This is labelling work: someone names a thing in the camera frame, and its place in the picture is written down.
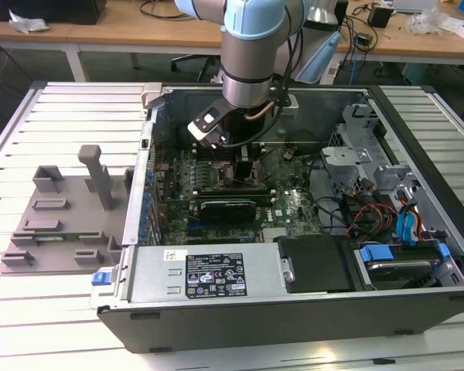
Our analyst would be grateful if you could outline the crumpled white paper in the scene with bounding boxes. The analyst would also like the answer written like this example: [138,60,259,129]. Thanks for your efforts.
[9,9,50,34]

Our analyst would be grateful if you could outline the office chair base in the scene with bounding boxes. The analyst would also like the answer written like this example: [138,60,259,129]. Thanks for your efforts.
[171,53,222,83]

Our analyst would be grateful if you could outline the dark grey PC case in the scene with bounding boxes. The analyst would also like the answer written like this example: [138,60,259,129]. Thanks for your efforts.
[89,83,464,355]

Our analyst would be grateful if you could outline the silver power supply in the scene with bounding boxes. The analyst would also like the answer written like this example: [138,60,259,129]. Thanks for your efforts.
[129,245,288,307]

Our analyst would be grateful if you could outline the black RAM slot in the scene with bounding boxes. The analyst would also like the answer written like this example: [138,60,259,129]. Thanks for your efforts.
[193,185,276,194]
[193,151,266,157]
[193,147,266,153]
[193,155,266,162]

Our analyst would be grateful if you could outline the metal socket cover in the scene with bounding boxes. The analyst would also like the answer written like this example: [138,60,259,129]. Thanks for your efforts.
[254,148,288,183]

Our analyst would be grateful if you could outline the large black box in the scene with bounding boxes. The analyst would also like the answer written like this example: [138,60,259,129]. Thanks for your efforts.
[0,0,107,24]

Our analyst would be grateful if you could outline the clear plastic bags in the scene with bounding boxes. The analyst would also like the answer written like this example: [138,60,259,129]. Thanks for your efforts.
[408,6,452,36]

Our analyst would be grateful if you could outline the grey parts rack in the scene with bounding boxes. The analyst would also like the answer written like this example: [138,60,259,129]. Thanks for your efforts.
[0,145,135,275]

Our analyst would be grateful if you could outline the green motherboard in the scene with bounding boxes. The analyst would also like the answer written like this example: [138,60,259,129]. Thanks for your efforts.
[145,143,326,247]

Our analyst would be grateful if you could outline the blue wire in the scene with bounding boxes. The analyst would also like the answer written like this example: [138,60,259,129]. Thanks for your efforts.
[396,211,408,243]
[404,208,421,243]

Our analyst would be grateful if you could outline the silver drive cage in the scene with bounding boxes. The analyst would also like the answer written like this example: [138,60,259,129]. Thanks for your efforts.
[319,102,421,202]

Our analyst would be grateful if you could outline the black graphics card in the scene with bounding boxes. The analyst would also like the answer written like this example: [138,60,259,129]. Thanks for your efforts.
[198,198,258,233]

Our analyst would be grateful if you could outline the teal bin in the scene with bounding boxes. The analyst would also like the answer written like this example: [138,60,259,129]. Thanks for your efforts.
[401,61,430,86]

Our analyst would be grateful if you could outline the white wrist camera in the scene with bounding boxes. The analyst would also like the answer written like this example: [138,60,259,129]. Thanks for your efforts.
[186,107,234,151]

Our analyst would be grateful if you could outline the blue case tab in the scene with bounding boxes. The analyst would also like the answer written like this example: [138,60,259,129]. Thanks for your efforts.
[90,271,112,288]

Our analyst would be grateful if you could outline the small black box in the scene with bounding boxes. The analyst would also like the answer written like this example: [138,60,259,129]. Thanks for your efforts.
[367,5,394,29]

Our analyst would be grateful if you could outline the hard disk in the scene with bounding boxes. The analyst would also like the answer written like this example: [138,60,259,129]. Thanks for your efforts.
[365,259,437,290]

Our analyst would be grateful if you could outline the silver chipset heatsink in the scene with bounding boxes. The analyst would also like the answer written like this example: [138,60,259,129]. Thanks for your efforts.
[261,226,292,240]

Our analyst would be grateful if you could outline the orange wire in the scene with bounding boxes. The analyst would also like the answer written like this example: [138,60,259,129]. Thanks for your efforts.
[400,195,426,241]

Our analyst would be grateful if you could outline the black camera cable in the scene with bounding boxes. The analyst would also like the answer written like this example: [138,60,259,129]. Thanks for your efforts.
[210,34,297,151]

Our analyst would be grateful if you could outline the black cable with brass plug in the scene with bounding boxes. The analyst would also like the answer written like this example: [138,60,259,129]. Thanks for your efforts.
[243,34,295,123]

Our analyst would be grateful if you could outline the wooden desk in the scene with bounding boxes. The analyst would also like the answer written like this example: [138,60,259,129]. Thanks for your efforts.
[0,15,464,83]

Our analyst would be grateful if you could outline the green RAM stick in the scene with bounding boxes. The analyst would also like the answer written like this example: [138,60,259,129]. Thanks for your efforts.
[33,232,101,243]

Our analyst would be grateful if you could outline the flat silver device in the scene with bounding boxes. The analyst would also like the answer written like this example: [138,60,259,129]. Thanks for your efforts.
[394,0,438,12]

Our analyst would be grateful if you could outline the red wire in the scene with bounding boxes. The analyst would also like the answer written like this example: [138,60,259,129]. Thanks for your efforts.
[350,203,398,237]

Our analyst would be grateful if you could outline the grey case latch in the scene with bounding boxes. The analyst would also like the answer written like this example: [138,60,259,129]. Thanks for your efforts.
[141,82,166,111]

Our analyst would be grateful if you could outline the CPU socket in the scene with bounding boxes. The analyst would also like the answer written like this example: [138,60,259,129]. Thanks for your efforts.
[215,159,264,191]

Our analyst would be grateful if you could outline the black wire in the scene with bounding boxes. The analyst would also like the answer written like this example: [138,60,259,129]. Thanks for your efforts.
[308,152,349,235]

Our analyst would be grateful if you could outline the blue disk carrier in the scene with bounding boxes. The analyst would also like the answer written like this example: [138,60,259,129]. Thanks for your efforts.
[358,242,452,264]

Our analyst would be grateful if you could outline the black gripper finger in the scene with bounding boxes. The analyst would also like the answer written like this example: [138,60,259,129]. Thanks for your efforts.
[233,147,254,183]

